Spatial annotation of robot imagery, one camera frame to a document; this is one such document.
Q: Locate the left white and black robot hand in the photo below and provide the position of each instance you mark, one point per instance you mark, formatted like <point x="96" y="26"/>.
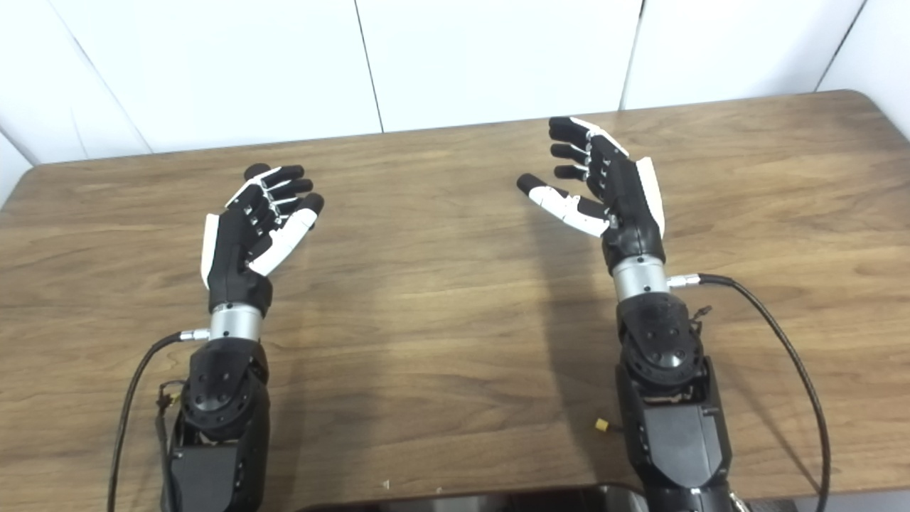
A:
<point x="238" y="245"/>

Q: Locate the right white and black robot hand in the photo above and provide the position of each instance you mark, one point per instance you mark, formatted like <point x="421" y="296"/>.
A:
<point x="629" y="206"/>

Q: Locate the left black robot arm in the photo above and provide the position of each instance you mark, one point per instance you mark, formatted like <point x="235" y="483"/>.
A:
<point x="220" y="412"/>

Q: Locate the small yellow connector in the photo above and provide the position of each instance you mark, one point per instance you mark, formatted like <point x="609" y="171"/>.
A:
<point x="602" y="425"/>

